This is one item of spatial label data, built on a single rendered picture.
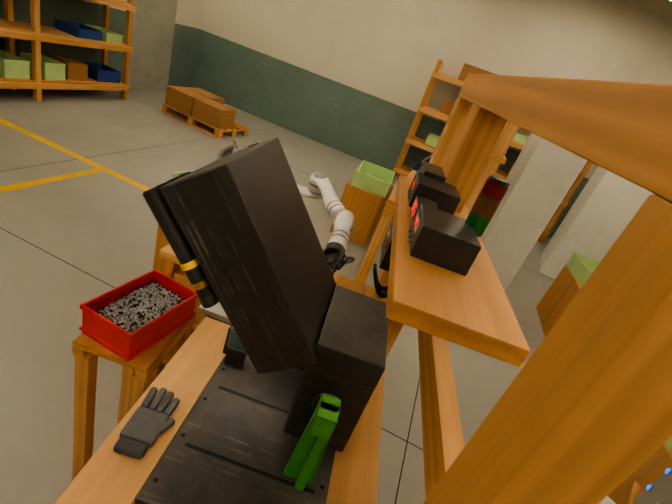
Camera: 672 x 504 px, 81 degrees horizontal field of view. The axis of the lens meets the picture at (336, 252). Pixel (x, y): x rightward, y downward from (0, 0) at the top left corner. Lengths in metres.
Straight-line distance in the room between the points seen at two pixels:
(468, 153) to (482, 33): 6.94
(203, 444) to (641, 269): 1.03
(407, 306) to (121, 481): 0.77
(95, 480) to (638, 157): 1.12
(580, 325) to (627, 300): 0.05
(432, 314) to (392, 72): 7.70
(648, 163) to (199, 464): 1.06
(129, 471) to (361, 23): 8.06
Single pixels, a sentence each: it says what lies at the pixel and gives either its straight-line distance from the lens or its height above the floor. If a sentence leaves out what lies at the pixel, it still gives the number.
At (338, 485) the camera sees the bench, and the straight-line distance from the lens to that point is 1.23.
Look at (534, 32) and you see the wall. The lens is 8.22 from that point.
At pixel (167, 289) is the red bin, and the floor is 0.87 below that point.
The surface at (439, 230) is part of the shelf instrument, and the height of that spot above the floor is 1.61.
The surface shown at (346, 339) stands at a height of 1.24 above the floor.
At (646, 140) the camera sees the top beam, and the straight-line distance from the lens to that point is 0.48.
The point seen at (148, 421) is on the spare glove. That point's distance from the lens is 1.18.
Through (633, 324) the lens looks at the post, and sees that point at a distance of 0.39.
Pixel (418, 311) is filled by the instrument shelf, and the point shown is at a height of 1.54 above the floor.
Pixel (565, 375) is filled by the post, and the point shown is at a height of 1.68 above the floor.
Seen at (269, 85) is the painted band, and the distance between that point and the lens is 9.11.
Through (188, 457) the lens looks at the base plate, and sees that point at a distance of 1.16.
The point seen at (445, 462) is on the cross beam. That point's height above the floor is 1.27.
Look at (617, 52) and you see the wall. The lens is 8.41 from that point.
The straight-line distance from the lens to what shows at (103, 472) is 1.14.
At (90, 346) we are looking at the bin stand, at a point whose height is 0.80.
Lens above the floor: 1.87
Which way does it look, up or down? 26 degrees down
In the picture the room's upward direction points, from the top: 20 degrees clockwise
